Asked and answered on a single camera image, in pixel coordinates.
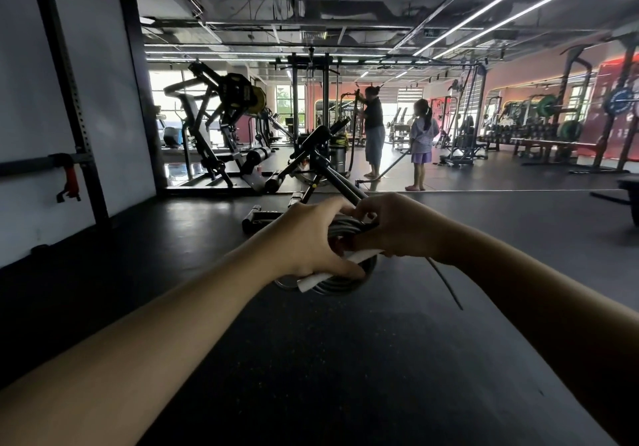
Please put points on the black plate-loaded machine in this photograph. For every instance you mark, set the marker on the black plate-loaded machine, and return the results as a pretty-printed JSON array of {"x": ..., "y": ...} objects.
[{"x": 234, "y": 96}]

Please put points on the red rack hook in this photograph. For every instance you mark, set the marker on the red rack hook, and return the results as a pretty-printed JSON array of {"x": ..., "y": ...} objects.
[{"x": 71, "y": 181}]

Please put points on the white cloth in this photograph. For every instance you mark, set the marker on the white cloth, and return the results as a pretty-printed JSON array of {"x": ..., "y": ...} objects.
[{"x": 312, "y": 281}]

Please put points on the red wall banner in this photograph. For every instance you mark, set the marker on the red wall banner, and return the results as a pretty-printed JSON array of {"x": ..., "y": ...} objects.
[{"x": 596, "y": 116}]

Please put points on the black rack upright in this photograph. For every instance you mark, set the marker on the black rack upright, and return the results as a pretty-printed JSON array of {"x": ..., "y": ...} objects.
[{"x": 65, "y": 86}]

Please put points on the ceiling light strip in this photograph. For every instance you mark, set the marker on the ceiling light strip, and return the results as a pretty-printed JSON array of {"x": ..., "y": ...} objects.
[
  {"x": 529, "y": 9},
  {"x": 487, "y": 9}
]

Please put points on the black back extension bench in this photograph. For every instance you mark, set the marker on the black back extension bench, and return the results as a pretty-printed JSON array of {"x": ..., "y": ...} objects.
[{"x": 319, "y": 161}]

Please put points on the person's right hand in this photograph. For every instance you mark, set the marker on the person's right hand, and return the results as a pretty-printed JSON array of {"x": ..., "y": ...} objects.
[{"x": 404, "y": 228}]

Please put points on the dumbbell rack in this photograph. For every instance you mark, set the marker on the dumbbell rack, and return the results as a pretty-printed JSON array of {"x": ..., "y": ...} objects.
[{"x": 514, "y": 133}]

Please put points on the black squat rack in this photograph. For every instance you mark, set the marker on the black squat rack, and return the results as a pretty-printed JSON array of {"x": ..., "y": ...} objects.
[{"x": 614, "y": 131}]

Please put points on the person's left forearm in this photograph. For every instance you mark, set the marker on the person's left forearm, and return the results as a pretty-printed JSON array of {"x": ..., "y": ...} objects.
[{"x": 149, "y": 351}]

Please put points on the black flat bench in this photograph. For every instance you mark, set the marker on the black flat bench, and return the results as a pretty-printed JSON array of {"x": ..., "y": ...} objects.
[{"x": 628, "y": 186}]

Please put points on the vacuum cleaner canister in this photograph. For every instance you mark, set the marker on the vacuum cleaner canister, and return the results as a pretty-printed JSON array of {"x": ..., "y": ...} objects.
[{"x": 339, "y": 153}]

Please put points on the person's right forearm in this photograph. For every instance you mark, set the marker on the person's right forearm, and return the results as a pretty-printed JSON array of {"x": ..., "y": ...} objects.
[{"x": 549, "y": 311}]

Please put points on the vacuum floor wand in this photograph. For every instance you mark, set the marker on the vacuum floor wand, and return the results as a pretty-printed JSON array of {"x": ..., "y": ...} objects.
[{"x": 387, "y": 170}]

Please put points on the person's left hand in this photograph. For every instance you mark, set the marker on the person's left hand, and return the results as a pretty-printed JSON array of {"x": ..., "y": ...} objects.
[{"x": 304, "y": 241}]

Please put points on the person's right fingers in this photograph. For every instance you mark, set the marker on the person's right fingers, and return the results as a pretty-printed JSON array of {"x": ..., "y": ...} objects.
[{"x": 362, "y": 211}]

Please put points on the green weight plate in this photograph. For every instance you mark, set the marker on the green weight plate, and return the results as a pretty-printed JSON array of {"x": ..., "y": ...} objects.
[
  {"x": 569, "y": 130},
  {"x": 546, "y": 105}
]

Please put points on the person's left thumb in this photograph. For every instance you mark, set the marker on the person's left thumb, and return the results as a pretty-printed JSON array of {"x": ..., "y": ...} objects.
[{"x": 349, "y": 267}]

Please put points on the grey safety bar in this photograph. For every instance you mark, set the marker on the grey safety bar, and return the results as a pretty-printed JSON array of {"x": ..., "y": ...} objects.
[{"x": 30, "y": 165}]

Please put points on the blue weight plate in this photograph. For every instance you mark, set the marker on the blue weight plate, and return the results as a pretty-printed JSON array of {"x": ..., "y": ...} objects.
[{"x": 618, "y": 101}]

